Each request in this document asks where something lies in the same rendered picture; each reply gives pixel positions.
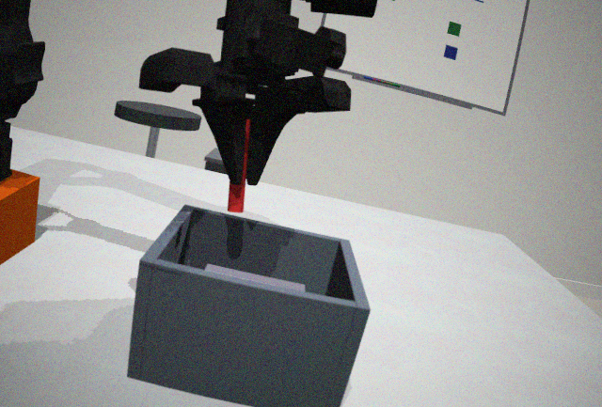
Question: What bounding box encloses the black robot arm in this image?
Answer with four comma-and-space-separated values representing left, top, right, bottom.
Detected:
0, 0, 377, 182

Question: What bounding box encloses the red peg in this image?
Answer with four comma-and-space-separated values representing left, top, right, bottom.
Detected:
228, 119, 251, 212

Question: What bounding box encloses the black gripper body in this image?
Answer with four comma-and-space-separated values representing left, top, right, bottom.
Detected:
139, 0, 351, 113

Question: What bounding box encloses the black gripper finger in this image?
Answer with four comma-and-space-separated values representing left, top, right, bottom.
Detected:
246, 103, 308, 186
192, 95, 256, 185

